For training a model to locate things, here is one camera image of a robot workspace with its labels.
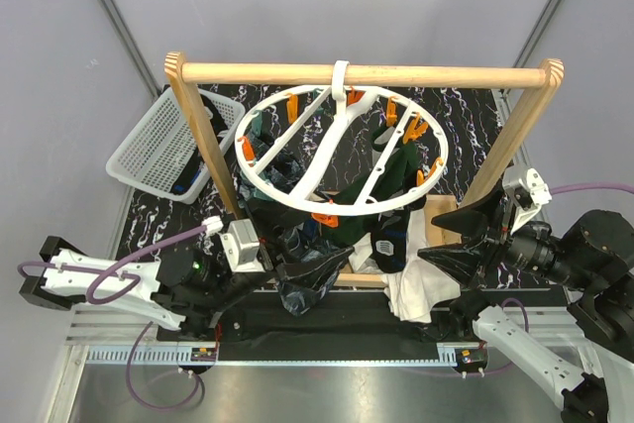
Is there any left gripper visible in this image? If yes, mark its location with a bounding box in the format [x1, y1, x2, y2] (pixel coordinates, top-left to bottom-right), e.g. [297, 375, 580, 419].
[205, 201, 355, 314]

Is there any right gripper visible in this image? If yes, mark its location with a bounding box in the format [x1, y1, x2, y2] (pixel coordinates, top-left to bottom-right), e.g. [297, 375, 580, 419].
[417, 178, 595, 288]

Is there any black blue sock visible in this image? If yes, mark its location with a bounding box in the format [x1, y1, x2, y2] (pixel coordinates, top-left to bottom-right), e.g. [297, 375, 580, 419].
[370, 209, 411, 274]

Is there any white round clip hanger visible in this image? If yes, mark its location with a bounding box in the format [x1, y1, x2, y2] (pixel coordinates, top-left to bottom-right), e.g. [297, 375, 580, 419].
[235, 60, 450, 217]

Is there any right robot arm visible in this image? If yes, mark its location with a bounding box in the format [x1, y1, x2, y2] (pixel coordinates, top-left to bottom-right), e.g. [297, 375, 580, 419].
[418, 187, 633, 422]

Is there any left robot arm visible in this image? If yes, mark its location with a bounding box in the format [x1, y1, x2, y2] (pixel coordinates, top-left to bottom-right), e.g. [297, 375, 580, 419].
[17, 216, 353, 341]

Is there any dark patterned garment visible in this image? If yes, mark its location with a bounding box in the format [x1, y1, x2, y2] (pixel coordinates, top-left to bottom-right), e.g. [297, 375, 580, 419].
[237, 120, 363, 316]

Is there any orange clothes peg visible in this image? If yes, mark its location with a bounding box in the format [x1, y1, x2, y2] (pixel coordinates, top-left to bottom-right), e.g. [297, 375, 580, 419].
[311, 213, 339, 228]

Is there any green and white garment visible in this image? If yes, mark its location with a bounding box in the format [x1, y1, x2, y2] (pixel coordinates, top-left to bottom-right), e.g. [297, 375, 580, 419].
[321, 141, 419, 251]

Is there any white cloth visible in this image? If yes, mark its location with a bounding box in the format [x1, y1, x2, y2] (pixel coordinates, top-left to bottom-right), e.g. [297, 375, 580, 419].
[350, 209, 461, 324]

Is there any white plastic mesh basket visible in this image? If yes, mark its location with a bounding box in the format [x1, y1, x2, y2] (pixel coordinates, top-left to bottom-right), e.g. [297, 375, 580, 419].
[105, 85, 247, 205]

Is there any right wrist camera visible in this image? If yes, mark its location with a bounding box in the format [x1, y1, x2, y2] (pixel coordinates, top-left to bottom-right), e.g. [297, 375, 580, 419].
[502, 164, 552, 235]

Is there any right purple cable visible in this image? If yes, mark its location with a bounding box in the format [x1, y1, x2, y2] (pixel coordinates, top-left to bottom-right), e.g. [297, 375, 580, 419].
[549, 182, 634, 195]

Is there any purple cable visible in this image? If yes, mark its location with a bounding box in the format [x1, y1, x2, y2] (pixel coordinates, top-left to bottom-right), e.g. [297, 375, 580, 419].
[17, 224, 212, 305]
[549, 182, 634, 195]

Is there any wooden hanging rack frame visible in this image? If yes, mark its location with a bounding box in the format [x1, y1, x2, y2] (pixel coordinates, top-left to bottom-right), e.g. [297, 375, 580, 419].
[164, 52, 565, 216]

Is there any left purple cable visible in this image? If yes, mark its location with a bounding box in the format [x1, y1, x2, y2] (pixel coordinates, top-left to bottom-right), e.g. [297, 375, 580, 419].
[17, 224, 212, 305]

